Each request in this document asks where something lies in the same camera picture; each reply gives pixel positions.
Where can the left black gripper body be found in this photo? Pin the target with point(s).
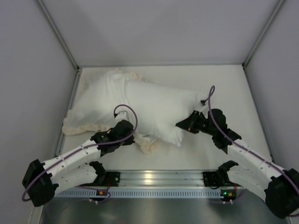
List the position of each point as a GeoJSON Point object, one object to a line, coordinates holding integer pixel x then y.
{"type": "Point", "coordinates": [126, 126]}

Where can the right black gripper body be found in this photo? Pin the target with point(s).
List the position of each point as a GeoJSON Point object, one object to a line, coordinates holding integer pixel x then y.
{"type": "Point", "coordinates": [195, 123]}

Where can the white pillowcase with cream ruffle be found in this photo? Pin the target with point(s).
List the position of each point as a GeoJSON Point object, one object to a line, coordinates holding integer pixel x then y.
{"type": "Point", "coordinates": [99, 95]}

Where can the white pillow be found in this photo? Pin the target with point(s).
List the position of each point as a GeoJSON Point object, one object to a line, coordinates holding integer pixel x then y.
{"type": "Point", "coordinates": [159, 108]}

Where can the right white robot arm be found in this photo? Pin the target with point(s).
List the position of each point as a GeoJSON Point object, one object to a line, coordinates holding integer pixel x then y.
{"type": "Point", "coordinates": [276, 186]}

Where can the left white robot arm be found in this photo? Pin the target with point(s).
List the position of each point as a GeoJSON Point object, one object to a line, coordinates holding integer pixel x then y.
{"type": "Point", "coordinates": [77, 168]}

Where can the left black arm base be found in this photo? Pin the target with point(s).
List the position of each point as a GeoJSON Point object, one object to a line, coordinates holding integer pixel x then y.
{"type": "Point", "coordinates": [111, 179]}

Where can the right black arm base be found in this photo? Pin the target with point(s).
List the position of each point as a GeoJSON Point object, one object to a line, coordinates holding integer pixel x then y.
{"type": "Point", "coordinates": [216, 179]}

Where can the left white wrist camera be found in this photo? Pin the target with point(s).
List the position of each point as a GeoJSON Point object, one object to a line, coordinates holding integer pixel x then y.
{"type": "Point", "coordinates": [123, 115]}

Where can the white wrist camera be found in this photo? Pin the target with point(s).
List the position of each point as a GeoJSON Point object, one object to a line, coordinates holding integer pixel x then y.
{"type": "Point", "coordinates": [123, 115]}
{"type": "Point", "coordinates": [204, 106]}

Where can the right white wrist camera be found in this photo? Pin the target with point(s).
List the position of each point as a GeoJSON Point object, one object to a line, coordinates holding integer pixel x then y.
{"type": "Point", "coordinates": [204, 106]}

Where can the aluminium mounting rail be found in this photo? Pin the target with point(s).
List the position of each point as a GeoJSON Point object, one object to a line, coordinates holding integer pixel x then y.
{"type": "Point", "coordinates": [133, 178]}

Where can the perforated grey cable duct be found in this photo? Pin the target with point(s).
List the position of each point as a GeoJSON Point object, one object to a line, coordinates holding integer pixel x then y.
{"type": "Point", "coordinates": [149, 193]}

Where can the left aluminium frame post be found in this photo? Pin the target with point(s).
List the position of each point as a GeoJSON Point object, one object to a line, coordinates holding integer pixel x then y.
{"type": "Point", "coordinates": [54, 28]}

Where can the aluminium frame post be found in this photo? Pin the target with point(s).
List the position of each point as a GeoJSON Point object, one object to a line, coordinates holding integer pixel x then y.
{"type": "Point", "coordinates": [54, 28]}
{"type": "Point", "coordinates": [265, 28]}

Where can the right aluminium frame post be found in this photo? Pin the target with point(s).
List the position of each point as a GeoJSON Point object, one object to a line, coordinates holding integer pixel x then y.
{"type": "Point", "coordinates": [265, 28]}

